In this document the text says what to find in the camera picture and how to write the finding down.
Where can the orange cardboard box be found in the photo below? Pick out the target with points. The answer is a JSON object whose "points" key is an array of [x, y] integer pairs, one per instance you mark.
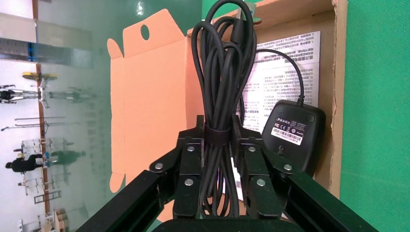
{"points": [[150, 96]]}

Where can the white and black robot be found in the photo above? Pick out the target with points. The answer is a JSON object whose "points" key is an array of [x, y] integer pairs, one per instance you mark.
{"points": [[12, 94]]}

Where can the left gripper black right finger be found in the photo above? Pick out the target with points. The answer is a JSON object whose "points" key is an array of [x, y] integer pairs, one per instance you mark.
{"points": [[256, 166]]}

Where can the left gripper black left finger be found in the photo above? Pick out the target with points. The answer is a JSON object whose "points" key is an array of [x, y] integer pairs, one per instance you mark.
{"points": [[189, 166]]}

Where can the yellow round base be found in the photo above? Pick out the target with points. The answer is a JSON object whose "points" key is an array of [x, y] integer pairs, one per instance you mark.
{"points": [[35, 76]]}

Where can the gray metal barrier panel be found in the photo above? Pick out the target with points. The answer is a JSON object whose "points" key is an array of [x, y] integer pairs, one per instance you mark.
{"points": [[57, 52]]}

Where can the person in black clothes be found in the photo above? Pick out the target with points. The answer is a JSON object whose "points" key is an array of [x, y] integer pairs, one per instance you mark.
{"points": [[22, 165]]}

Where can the white printed manual sheet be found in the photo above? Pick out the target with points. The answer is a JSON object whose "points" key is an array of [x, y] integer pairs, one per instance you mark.
{"points": [[282, 73]]}

